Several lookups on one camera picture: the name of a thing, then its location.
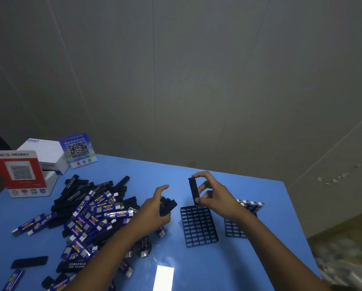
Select person's right hand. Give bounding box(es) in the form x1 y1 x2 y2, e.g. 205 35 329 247
191 171 246 223

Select person's left hand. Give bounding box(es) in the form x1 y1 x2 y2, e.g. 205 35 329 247
126 184 172 243

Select row of blue lighters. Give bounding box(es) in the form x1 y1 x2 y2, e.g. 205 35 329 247
236 199 265 213

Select black grid tray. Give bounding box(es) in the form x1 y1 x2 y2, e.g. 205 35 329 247
180 206 219 248
224 200 265 239

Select pile of mixed lighters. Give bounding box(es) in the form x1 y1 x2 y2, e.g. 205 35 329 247
2 174 166 291

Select person's right forearm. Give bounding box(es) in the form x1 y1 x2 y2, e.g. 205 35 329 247
232 209 332 291

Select person's left forearm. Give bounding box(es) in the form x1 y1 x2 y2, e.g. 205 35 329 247
63 228 141 291

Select blue code sign stand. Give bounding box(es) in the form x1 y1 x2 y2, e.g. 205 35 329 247
58 132 98 169

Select white cardboard box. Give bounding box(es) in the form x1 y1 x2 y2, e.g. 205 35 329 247
17 137 70 175

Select red code sign stand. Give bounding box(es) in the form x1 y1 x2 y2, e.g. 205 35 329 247
0 150 59 198

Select crumpled clear plastic bags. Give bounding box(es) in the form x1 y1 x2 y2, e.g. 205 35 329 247
311 233 362 291

